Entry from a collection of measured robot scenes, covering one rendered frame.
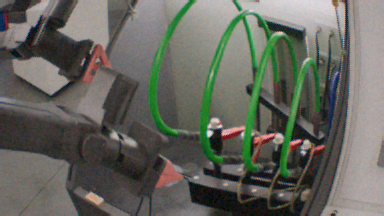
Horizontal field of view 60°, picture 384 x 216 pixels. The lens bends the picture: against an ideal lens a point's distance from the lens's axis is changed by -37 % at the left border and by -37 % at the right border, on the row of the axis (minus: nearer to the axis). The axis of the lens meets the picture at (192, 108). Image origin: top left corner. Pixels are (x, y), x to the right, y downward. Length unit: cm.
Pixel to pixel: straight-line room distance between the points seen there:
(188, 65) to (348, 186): 73
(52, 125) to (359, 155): 68
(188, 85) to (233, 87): 14
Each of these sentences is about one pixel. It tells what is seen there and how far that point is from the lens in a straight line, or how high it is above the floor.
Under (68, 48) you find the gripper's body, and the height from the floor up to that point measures 144.
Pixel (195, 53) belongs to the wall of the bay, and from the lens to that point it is 138.
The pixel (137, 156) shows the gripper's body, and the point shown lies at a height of 131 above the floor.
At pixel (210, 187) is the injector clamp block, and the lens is 110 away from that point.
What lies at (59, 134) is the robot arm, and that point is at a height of 143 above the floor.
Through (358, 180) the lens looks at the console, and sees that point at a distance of 96.
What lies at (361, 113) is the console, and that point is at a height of 122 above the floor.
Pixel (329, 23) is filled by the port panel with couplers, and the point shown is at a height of 133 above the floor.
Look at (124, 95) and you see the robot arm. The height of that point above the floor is 140.
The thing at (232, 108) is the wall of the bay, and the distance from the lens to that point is 140.
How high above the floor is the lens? 168
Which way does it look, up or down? 30 degrees down
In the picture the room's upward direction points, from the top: 7 degrees counter-clockwise
